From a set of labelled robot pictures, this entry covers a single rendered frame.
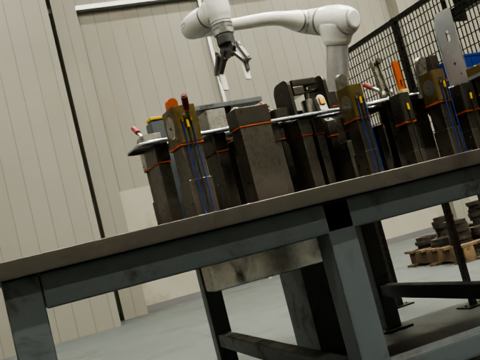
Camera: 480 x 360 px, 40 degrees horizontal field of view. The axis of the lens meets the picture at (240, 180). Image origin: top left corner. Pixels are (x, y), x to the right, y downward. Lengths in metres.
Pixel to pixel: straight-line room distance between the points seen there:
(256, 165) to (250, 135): 0.10
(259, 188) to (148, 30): 7.44
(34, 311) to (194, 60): 8.06
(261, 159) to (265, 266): 0.40
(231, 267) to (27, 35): 6.64
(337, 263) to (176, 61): 7.82
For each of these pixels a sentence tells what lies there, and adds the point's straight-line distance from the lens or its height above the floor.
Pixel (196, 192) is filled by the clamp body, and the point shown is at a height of 0.79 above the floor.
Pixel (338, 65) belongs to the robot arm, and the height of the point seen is 1.27.
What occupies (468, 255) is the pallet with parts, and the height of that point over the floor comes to 0.05.
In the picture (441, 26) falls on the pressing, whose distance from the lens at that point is 3.00.
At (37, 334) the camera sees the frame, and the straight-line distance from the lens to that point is 1.52.
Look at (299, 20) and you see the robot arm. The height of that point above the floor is 1.52.
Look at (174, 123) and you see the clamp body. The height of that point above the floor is 1.01.
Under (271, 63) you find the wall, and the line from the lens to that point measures 9.73.
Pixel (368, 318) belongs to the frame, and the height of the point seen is 0.35.
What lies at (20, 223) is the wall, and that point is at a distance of 7.76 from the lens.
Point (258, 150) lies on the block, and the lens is 2.12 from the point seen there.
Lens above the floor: 0.63
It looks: 5 degrees up
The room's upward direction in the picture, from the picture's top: 14 degrees counter-clockwise
